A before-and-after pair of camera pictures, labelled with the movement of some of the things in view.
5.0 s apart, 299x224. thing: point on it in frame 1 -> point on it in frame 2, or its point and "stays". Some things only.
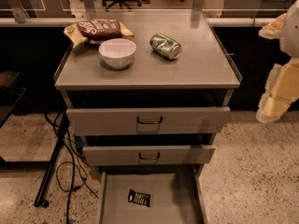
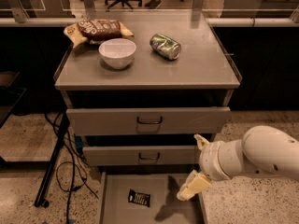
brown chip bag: x=95 y=30 stays
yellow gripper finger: x=281 y=90 -> x=194 y=184
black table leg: x=40 y=202 stays
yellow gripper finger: x=274 y=30 -> x=201 y=142
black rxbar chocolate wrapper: x=140 y=198 stays
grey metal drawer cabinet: x=150 y=106 stays
